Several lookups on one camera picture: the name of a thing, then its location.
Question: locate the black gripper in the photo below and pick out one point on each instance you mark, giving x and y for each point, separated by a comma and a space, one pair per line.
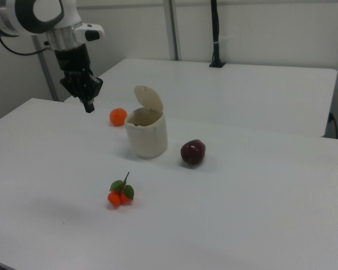
73, 64

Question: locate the cream garbage bin lid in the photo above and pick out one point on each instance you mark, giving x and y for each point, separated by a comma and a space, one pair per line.
147, 97

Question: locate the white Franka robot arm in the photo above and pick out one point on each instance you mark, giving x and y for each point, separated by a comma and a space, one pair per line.
14, 17

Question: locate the orange mandarin fruit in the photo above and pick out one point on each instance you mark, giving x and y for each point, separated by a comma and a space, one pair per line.
118, 117

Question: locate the small oranges with leaves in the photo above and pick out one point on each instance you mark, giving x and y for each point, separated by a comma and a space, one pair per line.
115, 198

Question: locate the dark red apple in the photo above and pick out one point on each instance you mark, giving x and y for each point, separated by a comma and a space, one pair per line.
193, 152

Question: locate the black pole with base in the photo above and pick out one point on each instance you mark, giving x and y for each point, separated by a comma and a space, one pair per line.
215, 28

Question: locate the grey metal frame post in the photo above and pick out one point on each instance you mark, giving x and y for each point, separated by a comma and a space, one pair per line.
46, 73

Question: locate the grey metal wall post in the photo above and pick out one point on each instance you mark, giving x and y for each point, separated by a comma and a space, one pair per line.
174, 28

